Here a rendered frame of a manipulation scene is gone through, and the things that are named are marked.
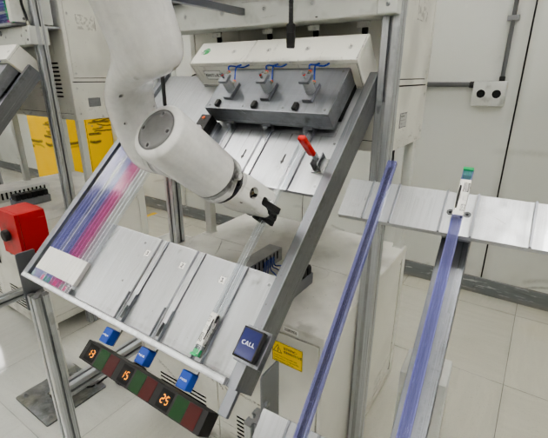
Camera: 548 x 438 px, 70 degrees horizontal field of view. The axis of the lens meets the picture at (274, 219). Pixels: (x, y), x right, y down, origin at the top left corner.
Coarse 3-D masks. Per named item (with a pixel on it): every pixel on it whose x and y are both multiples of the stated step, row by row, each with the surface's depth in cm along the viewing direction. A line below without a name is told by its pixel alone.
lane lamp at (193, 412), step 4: (192, 404) 66; (188, 408) 66; (192, 408) 66; (196, 408) 66; (200, 408) 65; (188, 412) 66; (192, 412) 66; (196, 412) 65; (200, 412) 65; (184, 416) 66; (188, 416) 66; (192, 416) 65; (196, 416) 65; (184, 420) 65; (188, 420) 65; (192, 420) 65; (196, 420) 65; (184, 424) 65; (188, 424) 65; (192, 424) 65; (188, 428) 64; (192, 428) 64
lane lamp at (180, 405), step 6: (180, 396) 68; (174, 402) 68; (180, 402) 67; (186, 402) 67; (174, 408) 67; (180, 408) 67; (186, 408) 66; (168, 414) 67; (174, 414) 67; (180, 414) 66; (180, 420) 66
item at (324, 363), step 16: (384, 176) 61; (384, 192) 60; (368, 224) 58; (368, 240) 57; (352, 272) 55; (352, 288) 54; (336, 320) 52; (336, 336) 51; (320, 368) 50; (320, 384) 49; (304, 416) 48; (304, 432) 47
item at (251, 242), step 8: (296, 152) 83; (296, 160) 83; (288, 168) 82; (288, 176) 81; (280, 184) 80; (280, 192) 80; (272, 200) 79; (264, 224) 78; (256, 232) 76; (248, 240) 76; (256, 240) 76; (248, 248) 75; (240, 256) 75; (248, 256) 75; (240, 264) 74; (232, 272) 74; (240, 272) 74; (232, 280) 73; (224, 288) 73; (232, 288) 73; (224, 296) 72; (216, 304) 71; (224, 304) 72; (216, 312) 71; (200, 352) 68
